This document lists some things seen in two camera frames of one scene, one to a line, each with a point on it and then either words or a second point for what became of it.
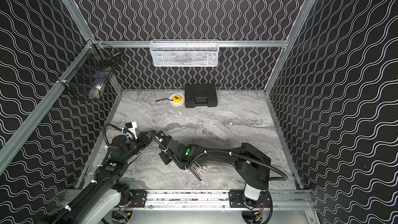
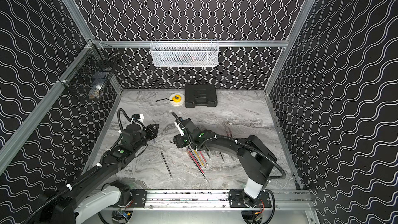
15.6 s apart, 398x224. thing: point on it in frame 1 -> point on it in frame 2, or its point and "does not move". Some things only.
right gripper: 162,156 -> 177,140
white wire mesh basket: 184,53 does not move
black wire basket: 89,72 does not move
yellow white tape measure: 176,99 does not move
